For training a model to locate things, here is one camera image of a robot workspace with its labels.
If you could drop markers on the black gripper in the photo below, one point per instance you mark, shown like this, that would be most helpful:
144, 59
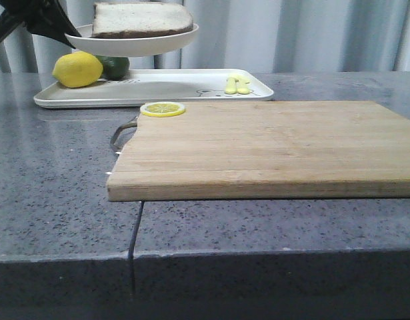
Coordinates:
38, 18

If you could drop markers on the white round plate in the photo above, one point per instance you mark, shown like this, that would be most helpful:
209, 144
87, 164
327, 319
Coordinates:
130, 47

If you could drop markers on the white bread slice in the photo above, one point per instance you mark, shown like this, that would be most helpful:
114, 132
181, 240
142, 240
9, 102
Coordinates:
140, 20

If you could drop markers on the white bear print tray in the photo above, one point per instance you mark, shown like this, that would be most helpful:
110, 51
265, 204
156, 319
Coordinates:
149, 85

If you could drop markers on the yellow lemon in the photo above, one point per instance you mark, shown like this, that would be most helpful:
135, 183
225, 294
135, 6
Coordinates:
78, 69

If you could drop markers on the green lime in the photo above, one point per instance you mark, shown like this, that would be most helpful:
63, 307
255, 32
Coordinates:
114, 68

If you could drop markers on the lemon slice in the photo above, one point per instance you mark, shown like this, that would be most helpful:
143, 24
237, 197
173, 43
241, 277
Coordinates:
162, 109

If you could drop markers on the yellow plastic fork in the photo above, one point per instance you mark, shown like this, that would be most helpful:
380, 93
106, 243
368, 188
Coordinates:
231, 85

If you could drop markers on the yellow plastic knife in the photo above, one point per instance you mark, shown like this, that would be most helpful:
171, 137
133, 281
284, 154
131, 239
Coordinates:
242, 85

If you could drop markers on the wooden cutting board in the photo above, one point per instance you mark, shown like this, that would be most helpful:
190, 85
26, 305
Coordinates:
266, 150

